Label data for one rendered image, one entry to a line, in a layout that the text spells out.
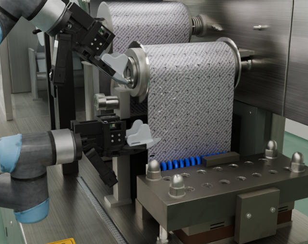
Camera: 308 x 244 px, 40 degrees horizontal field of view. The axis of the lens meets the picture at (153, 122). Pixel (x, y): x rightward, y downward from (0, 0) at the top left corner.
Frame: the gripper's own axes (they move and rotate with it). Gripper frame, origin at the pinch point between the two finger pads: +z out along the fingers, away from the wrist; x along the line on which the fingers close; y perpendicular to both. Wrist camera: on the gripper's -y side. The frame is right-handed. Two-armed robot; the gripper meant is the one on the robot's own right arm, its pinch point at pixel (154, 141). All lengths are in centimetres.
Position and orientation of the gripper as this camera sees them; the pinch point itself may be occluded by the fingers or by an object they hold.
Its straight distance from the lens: 101.8
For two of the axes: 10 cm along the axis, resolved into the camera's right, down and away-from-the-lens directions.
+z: 9.1, -1.2, 3.9
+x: -4.1, -2.6, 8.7
